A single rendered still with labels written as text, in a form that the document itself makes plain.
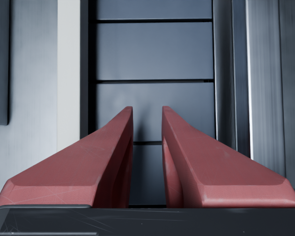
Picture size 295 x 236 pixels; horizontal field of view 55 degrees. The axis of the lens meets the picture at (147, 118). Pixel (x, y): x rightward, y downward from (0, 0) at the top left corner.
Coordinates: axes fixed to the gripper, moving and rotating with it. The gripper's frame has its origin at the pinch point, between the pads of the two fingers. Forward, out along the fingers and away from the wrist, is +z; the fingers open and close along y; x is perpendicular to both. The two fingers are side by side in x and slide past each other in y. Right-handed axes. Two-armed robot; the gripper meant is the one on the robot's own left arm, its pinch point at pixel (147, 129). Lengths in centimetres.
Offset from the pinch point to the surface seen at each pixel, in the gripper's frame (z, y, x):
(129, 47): 7.3, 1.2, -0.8
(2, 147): 7.1, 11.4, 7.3
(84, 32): 5.3, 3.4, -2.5
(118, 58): 6.8, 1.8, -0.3
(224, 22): 8.4, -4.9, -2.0
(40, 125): 8.2, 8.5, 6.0
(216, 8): 9.0, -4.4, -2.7
